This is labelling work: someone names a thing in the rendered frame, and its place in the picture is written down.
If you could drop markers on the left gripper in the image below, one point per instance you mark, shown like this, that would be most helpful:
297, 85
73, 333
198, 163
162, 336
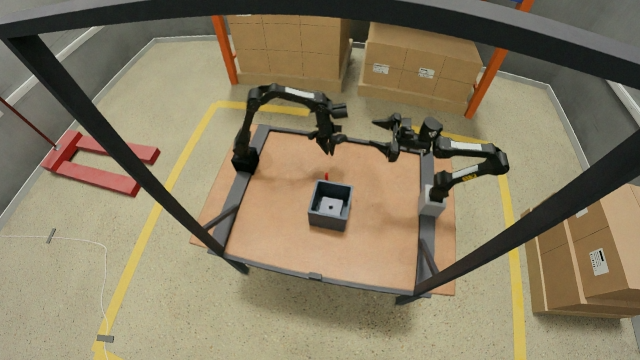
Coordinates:
325, 134

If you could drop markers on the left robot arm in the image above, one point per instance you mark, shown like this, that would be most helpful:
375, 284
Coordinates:
315, 101

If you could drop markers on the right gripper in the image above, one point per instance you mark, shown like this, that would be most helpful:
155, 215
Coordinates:
385, 148

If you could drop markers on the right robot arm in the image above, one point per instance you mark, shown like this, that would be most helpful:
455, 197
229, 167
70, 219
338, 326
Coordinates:
446, 148

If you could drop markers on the white square plate with hole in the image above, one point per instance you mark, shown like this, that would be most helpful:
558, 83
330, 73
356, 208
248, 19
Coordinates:
331, 206

